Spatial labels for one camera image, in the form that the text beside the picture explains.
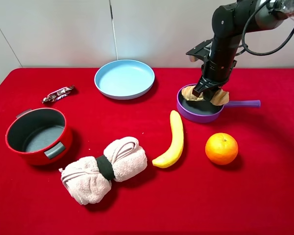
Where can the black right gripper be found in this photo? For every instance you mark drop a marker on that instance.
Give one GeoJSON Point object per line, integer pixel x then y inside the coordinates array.
{"type": "Point", "coordinates": [217, 68]}

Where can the spiral orange cream bread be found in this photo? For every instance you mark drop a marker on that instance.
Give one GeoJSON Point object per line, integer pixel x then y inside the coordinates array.
{"type": "Point", "coordinates": [219, 98]}

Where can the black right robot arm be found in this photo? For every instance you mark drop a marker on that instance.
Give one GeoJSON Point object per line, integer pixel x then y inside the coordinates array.
{"type": "Point", "coordinates": [230, 24]}

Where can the purple frying pan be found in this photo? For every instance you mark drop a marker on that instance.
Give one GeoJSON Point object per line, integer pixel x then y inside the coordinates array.
{"type": "Point", "coordinates": [204, 111]}

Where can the orange fruit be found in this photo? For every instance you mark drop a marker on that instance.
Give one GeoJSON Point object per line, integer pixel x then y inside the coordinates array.
{"type": "Point", "coordinates": [221, 148]}

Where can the yellow banana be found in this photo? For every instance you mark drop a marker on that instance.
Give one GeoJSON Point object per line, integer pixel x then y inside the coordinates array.
{"type": "Point", "coordinates": [174, 152]}

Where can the light blue plate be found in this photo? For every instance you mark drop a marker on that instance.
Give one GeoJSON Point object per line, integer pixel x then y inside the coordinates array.
{"type": "Point", "coordinates": [124, 79]}

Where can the red tablecloth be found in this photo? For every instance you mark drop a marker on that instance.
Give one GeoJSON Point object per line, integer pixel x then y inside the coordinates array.
{"type": "Point", "coordinates": [252, 195]}

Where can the pink rolled towel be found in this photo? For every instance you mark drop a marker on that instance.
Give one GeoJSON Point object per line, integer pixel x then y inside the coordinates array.
{"type": "Point", "coordinates": [89, 179]}

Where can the snickers candy bar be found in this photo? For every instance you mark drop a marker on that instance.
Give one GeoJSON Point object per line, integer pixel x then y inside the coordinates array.
{"type": "Point", "coordinates": [58, 94]}

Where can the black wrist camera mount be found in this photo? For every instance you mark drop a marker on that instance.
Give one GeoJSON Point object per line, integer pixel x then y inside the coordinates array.
{"type": "Point", "coordinates": [201, 51]}

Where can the red pot with black handles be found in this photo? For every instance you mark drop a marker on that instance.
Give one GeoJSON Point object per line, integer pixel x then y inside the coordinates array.
{"type": "Point", "coordinates": [40, 136]}

